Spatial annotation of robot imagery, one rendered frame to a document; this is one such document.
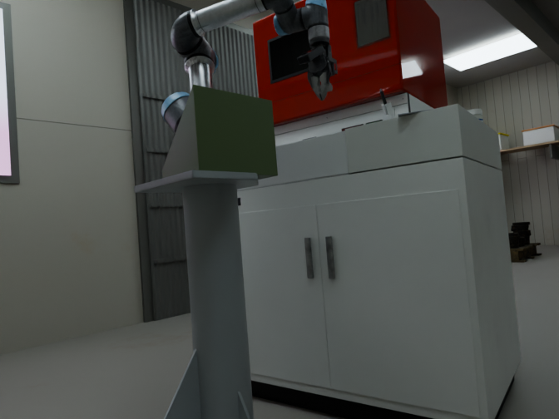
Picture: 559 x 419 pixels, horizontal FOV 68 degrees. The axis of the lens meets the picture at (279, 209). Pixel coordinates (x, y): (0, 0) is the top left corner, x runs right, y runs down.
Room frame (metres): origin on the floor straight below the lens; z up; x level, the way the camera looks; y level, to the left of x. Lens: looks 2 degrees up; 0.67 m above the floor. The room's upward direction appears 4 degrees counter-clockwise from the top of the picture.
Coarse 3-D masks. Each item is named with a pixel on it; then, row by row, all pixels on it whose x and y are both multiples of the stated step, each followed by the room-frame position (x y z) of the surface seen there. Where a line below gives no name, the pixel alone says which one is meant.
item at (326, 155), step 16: (288, 144) 1.48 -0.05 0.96; (304, 144) 1.44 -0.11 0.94; (320, 144) 1.40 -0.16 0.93; (336, 144) 1.36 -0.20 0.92; (288, 160) 1.48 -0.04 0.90; (304, 160) 1.44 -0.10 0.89; (320, 160) 1.40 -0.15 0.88; (336, 160) 1.37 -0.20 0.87; (288, 176) 1.49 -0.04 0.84; (304, 176) 1.44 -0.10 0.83; (320, 176) 1.40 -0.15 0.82
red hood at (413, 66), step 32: (352, 0) 1.92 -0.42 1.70; (384, 0) 1.82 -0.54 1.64; (416, 0) 2.06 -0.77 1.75; (256, 32) 2.27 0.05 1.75; (352, 32) 1.93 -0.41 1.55; (384, 32) 1.83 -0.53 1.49; (416, 32) 2.02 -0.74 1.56; (256, 64) 2.28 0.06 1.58; (288, 64) 2.15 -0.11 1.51; (352, 64) 1.94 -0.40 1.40; (384, 64) 1.84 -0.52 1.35; (416, 64) 1.98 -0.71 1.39; (288, 96) 2.16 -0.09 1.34; (352, 96) 1.95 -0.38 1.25; (416, 96) 1.95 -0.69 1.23
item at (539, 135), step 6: (546, 126) 6.47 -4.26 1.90; (552, 126) 6.41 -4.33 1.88; (558, 126) 6.58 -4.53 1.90; (522, 132) 6.71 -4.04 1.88; (528, 132) 6.65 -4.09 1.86; (534, 132) 6.59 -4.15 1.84; (540, 132) 6.53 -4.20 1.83; (546, 132) 6.48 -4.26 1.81; (552, 132) 6.42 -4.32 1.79; (558, 132) 6.59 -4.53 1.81; (528, 138) 6.66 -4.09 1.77; (534, 138) 6.60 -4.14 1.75; (540, 138) 6.54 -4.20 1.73; (546, 138) 6.48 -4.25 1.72; (552, 138) 6.42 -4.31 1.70; (558, 138) 6.56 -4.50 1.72; (528, 144) 6.66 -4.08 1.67
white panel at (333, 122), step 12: (396, 96) 1.87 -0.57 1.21; (408, 96) 1.86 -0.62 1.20; (348, 108) 2.02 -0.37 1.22; (360, 108) 1.98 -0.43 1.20; (372, 108) 1.94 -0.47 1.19; (396, 108) 1.87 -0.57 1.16; (408, 108) 1.84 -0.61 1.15; (312, 120) 2.14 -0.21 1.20; (324, 120) 2.10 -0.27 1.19; (336, 120) 2.06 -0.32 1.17; (348, 120) 2.02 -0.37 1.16; (360, 120) 1.98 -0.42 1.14; (372, 120) 1.95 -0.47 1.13; (276, 132) 2.28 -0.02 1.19; (288, 132) 2.24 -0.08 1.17; (300, 132) 2.19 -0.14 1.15; (312, 132) 2.14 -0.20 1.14; (324, 132) 2.10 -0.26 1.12; (336, 132) 2.06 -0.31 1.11; (276, 144) 2.29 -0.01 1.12
